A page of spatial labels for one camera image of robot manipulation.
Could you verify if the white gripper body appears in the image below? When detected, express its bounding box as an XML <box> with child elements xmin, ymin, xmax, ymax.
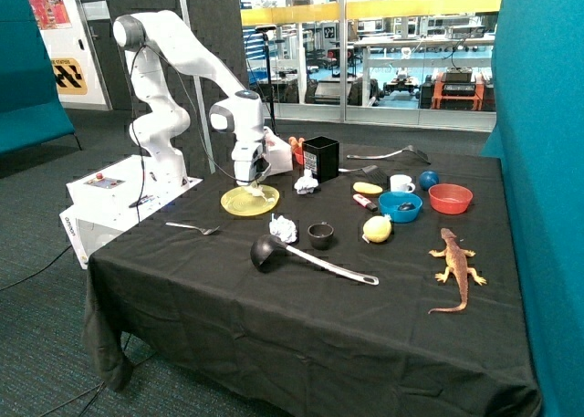
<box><xmin>232</xmin><ymin>142</ymin><xmax>271</xmax><ymax>183</ymax></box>

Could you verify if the white tissue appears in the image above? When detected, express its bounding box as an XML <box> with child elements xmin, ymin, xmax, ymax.
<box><xmin>243</xmin><ymin>183</ymin><xmax>276</xmax><ymax>203</ymax></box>

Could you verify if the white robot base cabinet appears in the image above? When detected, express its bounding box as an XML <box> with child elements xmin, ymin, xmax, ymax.
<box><xmin>60</xmin><ymin>155</ymin><xmax>201</xmax><ymax>269</ymax></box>

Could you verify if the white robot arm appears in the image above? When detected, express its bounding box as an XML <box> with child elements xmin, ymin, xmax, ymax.
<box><xmin>113</xmin><ymin>10</ymin><xmax>271</xmax><ymax>185</ymax></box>

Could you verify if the yellow plastic plate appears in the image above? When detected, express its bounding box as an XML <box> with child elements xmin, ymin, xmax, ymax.
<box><xmin>220</xmin><ymin>185</ymin><xmax>280</xmax><ymax>216</ymax></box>

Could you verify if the white tissue box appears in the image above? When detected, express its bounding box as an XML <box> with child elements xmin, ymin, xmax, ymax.
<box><xmin>264</xmin><ymin>126</ymin><xmax>293</xmax><ymax>176</ymax></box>

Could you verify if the crumpled white paper ball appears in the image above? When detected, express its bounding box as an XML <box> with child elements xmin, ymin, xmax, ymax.
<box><xmin>294</xmin><ymin>169</ymin><xmax>318</xmax><ymax>195</ymax></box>

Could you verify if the black cup with white text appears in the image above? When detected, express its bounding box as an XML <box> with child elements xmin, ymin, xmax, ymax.
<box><xmin>302</xmin><ymin>136</ymin><xmax>339</xmax><ymax>183</ymax></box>

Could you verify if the silver fork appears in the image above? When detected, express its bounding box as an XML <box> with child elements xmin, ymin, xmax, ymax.
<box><xmin>165</xmin><ymin>221</ymin><xmax>220</xmax><ymax>235</ymax></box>

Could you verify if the small black bowl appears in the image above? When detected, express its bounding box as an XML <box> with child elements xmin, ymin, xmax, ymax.
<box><xmin>307</xmin><ymin>222</ymin><xmax>334</xmax><ymax>250</ymax></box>

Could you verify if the red and white marker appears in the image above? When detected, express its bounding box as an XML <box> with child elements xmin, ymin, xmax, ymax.
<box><xmin>352</xmin><ymin>193</ymin><xmax>378</xmax><ymax>212</ymax></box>

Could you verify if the yellow oval sponge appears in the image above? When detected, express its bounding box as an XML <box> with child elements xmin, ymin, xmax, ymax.
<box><xmin>352</xmin><ymin>182</ymin><xmax>384</xmax><ymax>195</ymax></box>

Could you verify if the black slotted spatula near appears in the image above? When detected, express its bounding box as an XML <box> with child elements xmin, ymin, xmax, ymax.
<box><xmin>339</xmin><ymin>165</ymin><xmax>388</xmax><ymax>187</ymax></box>

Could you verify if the black tablecloth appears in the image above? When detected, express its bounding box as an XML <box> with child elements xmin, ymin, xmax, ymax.
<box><xmin>83</xmin><ymin>153</ymin><xmax>543</xmax><ymax>416</ymax></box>

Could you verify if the yellow sponge ball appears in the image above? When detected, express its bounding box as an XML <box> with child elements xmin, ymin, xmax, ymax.
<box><xmin>361</xmin><ymin>215</ymin><xmax>392</xmax><ymax>244</ymax></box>

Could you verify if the white mug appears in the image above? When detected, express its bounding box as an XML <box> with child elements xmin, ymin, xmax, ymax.
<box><xmin>390</xmin><ymin>174</ymin><xmax>416</xmax><ymax>193</ymax></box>

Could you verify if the blue plastic bowl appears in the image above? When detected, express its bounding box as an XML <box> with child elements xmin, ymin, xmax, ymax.
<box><xmin>379</xmin><ymin>191</ymin><xmax>423</xmax><ymax>224</ymax></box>

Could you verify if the dark object in blue bowl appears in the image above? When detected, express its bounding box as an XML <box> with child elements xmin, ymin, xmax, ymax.
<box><xmin>398</xmin><ymin>202</ymin><xmax>416</xmax><ymax>212</ymax></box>

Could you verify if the blue ball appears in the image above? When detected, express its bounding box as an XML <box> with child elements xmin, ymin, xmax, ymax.
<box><xmin>419</xmin><ymin>171</ymin><xmax>440</xmax><ymax>191</ymax></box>

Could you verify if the red plastic bowl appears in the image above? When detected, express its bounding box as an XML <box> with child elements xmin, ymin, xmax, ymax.
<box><xmin>428</xmin><ymin>183</ymin><xmax>474</xmax><ymax>215</ymax></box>

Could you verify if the teal sofa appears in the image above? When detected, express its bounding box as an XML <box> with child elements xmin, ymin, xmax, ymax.
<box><xmin>0</xmin><ymin>0</ymin><xmax>76</xmax><ymax>154</ymax></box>

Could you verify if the orange toy lizard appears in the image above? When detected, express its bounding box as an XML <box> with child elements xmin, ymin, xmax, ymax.
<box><xmin>428</xmin><ymin>228</ymin><xmax>487</xmax><ymax>314</ymax></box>

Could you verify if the teal partition panel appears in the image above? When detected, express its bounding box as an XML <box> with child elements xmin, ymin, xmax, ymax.
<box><xmin>484</xmin><ymin>0</ymin><xmax>583</xmax><ymax>416</ymax></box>

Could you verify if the black ladle with steel handle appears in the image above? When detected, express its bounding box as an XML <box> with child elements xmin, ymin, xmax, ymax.
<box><xmin>250</xmin><ymin>234</ymin><xmax>381</xmax><ymax>287</ymax></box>

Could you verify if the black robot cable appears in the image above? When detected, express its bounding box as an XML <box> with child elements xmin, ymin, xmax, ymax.
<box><xmin>0</xmin><ymin>42</ymin><xmax>243</xmax><ymax>293</ymax></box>

